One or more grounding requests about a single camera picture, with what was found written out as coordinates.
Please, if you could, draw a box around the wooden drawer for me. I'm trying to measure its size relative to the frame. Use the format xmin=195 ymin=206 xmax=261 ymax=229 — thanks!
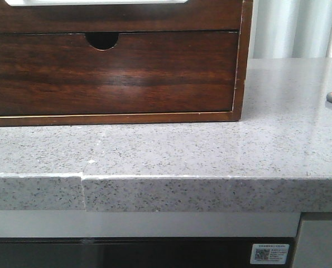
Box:
xmin=0 ymin=1 xmax=243 ymax=34
xmin=0 ymin=31 xmax=238 ymax=116

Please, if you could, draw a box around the dark wooden drawer cabinet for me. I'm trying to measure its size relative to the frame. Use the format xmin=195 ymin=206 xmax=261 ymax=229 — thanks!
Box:
xmin=0 ymin=1 xmax=253 ymax=127

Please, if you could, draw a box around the white QR code sticker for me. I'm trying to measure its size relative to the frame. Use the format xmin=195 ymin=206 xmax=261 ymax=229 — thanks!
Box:
xmin=250 ymin=243 xmax=290 ymax=265

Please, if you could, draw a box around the grey white curtain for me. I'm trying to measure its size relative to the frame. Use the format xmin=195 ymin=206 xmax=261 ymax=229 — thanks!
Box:
xmin=249 ymin=1 xmax=332 ymax=59

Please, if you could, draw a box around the grey cabinet door panel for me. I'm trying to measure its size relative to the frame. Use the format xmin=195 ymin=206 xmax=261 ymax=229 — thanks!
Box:
xmin=292 ymin=213 xmax=332 ymax=267

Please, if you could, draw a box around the black appliance under counter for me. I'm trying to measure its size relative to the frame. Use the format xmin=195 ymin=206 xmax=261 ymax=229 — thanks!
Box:
xmin=0 ymin=237 xmax=295 ymax=267

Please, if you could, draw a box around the white drawer handle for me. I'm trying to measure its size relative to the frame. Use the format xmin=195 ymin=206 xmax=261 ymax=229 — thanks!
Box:
xmin=6 ymin=0 xmax=187 ymax=7

